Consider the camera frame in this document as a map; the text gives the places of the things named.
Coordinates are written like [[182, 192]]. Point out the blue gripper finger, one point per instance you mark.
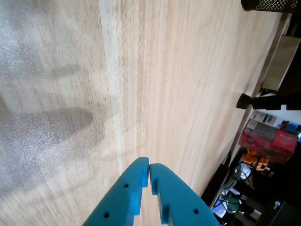
[[185, 207], [113, 204]]

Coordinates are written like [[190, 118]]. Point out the black mesh pen holder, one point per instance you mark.
[[270, 5]]

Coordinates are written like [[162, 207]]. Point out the green bag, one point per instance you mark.
[[232, 203]]

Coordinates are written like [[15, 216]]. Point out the orange tool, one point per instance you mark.
[[251, 157]]

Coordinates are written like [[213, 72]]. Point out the black cabinet with keyhole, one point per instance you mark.
[[287, 216]]

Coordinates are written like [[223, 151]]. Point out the red cardboard box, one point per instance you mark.
[[282, 143]]

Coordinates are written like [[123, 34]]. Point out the beige cardboard box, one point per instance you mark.
[[279, 63]]

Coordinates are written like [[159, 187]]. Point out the black camera tripod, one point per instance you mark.
[[265, 102]]

